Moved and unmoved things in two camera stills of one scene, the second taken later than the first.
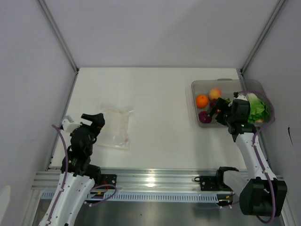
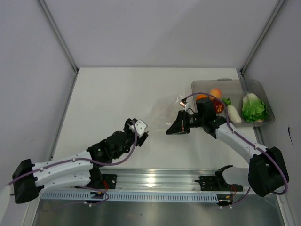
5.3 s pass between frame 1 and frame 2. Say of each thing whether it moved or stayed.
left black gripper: moved
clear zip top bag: moved
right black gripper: moved
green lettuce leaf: stayed
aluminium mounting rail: stayed
